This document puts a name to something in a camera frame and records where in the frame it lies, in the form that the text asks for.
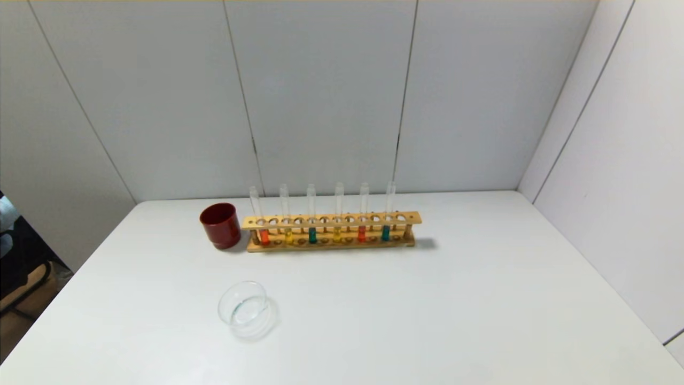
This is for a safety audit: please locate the test tube yellow pigment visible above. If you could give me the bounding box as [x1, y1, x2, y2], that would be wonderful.
[278, 183, 294, 245]
[333, 181, 345, 244]

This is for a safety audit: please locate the test tube red pigment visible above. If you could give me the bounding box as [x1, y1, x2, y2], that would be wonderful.
[358, 182, 370, 243]
[248, 186, 271, 246]

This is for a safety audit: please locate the wooden test tube rack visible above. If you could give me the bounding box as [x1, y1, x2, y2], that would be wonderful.
[241, 211, 423, 253]

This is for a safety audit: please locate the test tube green pigment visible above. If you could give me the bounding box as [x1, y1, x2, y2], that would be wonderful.
[306, 183, 318, 244]
[381, 181, 397, 242]

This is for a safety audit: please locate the dark red cup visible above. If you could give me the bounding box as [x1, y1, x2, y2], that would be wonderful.
[199, 203, 242, 250]

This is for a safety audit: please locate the clear glass beaker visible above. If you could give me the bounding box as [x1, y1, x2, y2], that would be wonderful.
[217, 281, 279, 340]

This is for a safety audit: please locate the black chair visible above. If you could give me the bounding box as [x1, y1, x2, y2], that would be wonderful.
[0, 190, 73, 321]

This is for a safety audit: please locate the light blue cloth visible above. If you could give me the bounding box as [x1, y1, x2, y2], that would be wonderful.
[0, 195, 21, 258]

